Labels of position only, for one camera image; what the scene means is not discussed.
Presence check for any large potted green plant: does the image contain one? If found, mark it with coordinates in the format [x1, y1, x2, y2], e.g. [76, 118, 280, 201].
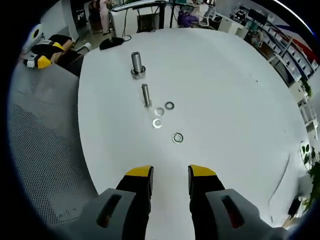
[298, 139, 320, 210]

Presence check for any black mouse cable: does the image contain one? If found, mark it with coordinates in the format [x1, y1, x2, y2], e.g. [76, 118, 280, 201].
[121, 4, 132, 42]

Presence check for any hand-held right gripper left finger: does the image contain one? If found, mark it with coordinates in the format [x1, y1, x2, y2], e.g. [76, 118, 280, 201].
[72, 164, 154, 240]

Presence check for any small potted plant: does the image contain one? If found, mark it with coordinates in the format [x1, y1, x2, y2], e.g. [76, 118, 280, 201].
[300, 77, 314, 98]

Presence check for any black monitor on stand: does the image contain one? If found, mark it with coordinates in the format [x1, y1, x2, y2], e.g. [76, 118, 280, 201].
[248, 8, 268, 26]

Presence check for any thick steel shaft with bearing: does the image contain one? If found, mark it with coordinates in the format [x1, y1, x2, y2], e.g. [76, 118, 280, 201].
[130, 51, 147, 80]

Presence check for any shelf with white bins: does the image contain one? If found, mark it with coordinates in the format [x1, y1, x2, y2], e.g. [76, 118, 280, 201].
[259, 23, 320, 85]

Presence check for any white office chair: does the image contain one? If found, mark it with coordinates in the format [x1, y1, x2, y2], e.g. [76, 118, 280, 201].
[198, 5, 222, 29]

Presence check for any black computer mouse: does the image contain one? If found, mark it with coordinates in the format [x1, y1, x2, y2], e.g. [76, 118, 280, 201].
[99, 37, 125, 50]

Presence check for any grey standing desk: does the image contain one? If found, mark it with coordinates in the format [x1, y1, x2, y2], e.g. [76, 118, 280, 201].
[110, 0, 177, 34]

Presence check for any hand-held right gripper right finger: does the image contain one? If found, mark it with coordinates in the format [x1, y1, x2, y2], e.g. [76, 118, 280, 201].
[187, 164, 290, 240]

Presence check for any grey mesh chair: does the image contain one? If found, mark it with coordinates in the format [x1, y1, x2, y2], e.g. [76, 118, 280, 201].
[6, 56, 101, 227]

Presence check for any thin threaded steel stud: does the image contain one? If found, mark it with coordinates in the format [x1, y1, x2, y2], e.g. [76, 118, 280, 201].
[141, 83, 153, 108]

